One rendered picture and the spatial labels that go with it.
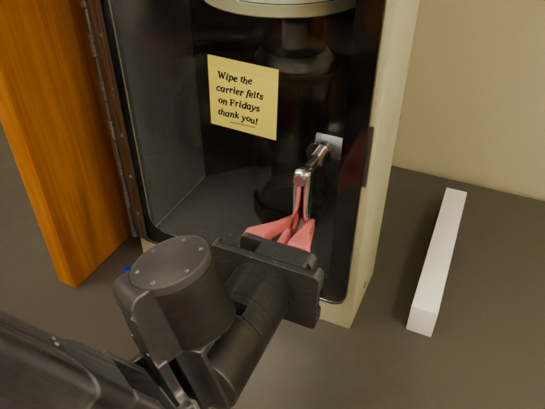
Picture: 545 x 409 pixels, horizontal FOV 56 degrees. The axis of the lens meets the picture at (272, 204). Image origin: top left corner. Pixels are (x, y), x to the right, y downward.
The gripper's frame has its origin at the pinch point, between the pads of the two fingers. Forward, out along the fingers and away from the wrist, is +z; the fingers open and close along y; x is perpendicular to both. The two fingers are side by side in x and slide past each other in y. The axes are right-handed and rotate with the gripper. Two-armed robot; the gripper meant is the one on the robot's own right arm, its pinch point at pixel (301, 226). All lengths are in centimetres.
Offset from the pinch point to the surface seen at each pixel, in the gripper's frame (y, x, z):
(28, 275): 39.5, 19.9, -4.5
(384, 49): -4.7, -17.1, 5.4
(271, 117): 5.2, -9.0, 4.1
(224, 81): 10.4, -11.8, 4.2
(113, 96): 25.0, -7.2, 4.2
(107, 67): 25.0, -10.6, 4.2
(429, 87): -4.4, 4.9, 48.5
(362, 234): -5.1, 3.5, 5.3
